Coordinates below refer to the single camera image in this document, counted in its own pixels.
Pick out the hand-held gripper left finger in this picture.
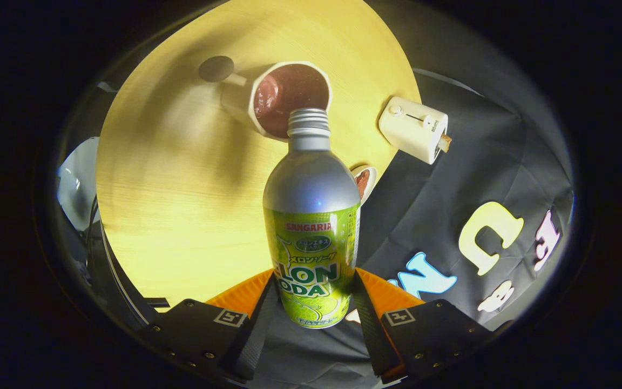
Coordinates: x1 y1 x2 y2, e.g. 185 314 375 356
138 269 280 384

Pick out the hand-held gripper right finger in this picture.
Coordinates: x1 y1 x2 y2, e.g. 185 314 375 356
352 267 492 384

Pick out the silver bottle with green label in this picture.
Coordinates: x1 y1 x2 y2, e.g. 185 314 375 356
262 108 362 329

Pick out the beige cup with wooden handle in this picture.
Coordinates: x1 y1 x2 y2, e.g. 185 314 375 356
199 55 333 143

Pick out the small white plate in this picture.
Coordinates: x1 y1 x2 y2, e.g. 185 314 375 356
350 165 378 206

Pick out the wooden table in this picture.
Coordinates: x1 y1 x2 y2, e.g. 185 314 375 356
95 0 422 308

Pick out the black backdrop cloth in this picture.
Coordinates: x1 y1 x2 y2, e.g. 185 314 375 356
246 0 576 387

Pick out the cream white toaster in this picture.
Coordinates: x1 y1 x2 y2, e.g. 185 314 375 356
378 96 449 165

